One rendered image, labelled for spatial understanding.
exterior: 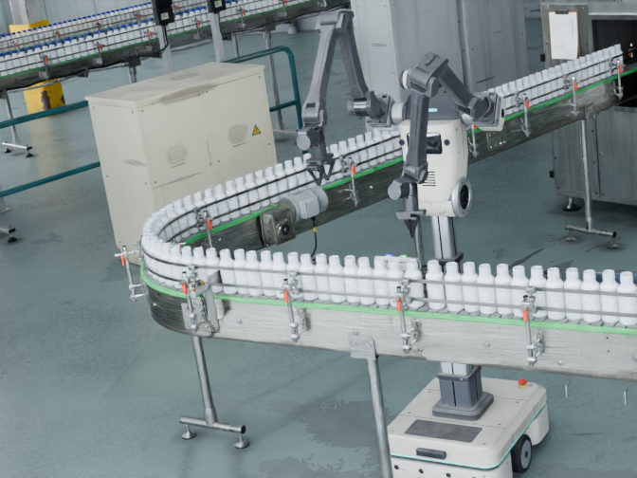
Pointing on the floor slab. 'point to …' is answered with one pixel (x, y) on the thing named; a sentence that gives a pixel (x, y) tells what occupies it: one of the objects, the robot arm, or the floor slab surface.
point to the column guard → (51, 97)
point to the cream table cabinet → (179, 139)
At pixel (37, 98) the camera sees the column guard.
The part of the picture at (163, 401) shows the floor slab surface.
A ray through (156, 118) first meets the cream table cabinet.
